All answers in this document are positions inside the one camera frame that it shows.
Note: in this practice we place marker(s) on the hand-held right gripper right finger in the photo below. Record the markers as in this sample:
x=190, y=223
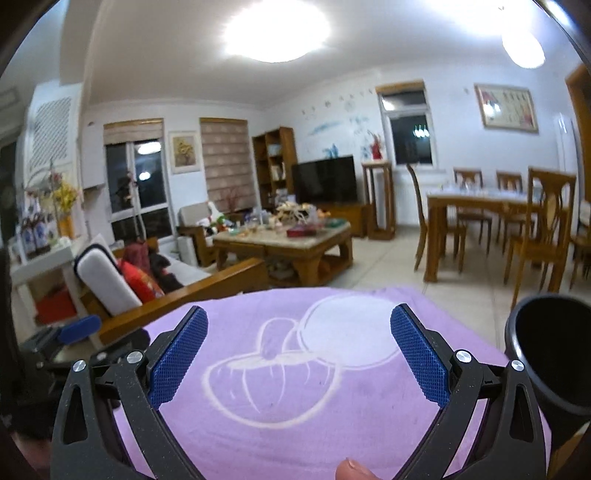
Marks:
x=421, y=355

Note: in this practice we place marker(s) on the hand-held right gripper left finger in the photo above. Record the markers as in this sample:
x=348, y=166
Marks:
x=178, y=355

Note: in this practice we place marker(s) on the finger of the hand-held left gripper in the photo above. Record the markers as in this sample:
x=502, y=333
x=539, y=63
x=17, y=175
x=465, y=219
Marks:
x=131, y=341
x=81, y=326

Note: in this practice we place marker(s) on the black trash bin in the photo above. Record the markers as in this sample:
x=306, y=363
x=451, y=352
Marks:
x=554, y=369

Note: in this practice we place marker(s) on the person's right hand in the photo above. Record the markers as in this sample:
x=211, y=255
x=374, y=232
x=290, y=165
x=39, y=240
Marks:
x=355, y=470

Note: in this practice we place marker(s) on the red storage box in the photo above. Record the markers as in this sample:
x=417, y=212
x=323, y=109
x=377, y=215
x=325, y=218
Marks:
x=55, y=307

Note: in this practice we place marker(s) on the white cushion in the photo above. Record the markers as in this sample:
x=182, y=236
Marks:
x=108, y=281

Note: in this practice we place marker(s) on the red cushion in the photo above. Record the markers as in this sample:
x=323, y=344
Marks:
x=143, y=281

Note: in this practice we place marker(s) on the white shelf unit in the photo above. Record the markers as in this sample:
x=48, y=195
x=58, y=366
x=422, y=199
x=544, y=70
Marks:
x=41, y=263

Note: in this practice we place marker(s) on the dark clothing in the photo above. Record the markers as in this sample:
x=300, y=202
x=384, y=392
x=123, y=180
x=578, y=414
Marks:
x=159, y=267

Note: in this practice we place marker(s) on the wooden sofa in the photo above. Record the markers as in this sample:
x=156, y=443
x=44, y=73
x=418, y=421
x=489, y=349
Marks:
x=217, y=281

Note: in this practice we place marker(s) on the dark glass bottles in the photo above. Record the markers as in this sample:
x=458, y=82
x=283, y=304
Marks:
x=34, y=235

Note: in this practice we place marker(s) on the yellow flowers in vase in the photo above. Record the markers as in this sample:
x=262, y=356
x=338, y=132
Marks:
x=64, y=198

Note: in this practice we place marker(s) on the wooden armchair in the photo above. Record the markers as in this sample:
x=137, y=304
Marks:
x=196, y=226

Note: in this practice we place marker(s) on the purple printed blanket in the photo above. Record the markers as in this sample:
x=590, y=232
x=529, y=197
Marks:
x=300, y=429

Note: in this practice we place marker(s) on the wooden coffee table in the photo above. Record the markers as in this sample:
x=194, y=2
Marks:
x=286, y=249

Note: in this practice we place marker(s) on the wooden television cabinet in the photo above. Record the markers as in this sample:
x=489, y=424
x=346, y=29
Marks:
x=353, y=219

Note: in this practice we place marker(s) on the wooden dining chair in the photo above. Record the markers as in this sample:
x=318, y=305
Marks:
x=471, y=177
x=582, y=258
x=549, y=221
x=510, y=180
x=420, y=203

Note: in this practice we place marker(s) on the large window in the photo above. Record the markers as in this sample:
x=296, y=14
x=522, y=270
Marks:
x=138, y=184

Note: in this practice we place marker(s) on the green box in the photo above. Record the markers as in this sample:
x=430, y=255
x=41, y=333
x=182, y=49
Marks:
x=333, y=225

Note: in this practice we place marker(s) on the wooden dining table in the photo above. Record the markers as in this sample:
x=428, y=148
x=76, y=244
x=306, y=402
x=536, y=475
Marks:
x=480, y=205

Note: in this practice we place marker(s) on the tall wooden plant stand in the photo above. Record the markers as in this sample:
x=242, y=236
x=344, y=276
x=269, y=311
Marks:
x=378, y=198

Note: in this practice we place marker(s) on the white lattice panel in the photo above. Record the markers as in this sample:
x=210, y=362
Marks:
x=51, y=134

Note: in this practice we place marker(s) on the framed yellow flower painting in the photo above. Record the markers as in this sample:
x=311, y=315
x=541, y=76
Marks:
x=184, y=152

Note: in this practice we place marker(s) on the black television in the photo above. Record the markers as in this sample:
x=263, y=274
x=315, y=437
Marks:
x=324, y=180

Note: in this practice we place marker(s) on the beige roller blind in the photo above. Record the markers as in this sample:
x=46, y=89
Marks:
x=226, y=159

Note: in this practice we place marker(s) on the red ornament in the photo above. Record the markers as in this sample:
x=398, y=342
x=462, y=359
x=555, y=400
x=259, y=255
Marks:
x=376, y=148

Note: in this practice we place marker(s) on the wooden bookshelf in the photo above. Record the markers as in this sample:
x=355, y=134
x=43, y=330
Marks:
x=274, y=166

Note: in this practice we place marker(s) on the small window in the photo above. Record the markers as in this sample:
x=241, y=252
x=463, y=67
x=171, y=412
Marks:
x=406, y=127

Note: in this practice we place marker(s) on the white standing air conditioner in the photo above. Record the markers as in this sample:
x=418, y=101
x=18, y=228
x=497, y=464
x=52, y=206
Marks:
x=567, y=157

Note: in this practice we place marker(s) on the framed floral picture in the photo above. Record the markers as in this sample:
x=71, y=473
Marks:
x=507, y=108

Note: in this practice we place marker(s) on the small ceiling lamp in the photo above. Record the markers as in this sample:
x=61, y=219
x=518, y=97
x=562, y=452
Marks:
x=524, y=44

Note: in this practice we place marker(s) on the large round ceiling lamp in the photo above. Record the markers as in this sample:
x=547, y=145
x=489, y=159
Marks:
x=277, y=27

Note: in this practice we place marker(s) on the blue wall decals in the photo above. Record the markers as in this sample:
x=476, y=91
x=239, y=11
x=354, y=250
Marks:
x=323, y=127

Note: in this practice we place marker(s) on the wooden door frame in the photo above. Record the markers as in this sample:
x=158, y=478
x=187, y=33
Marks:
x=581, y=115

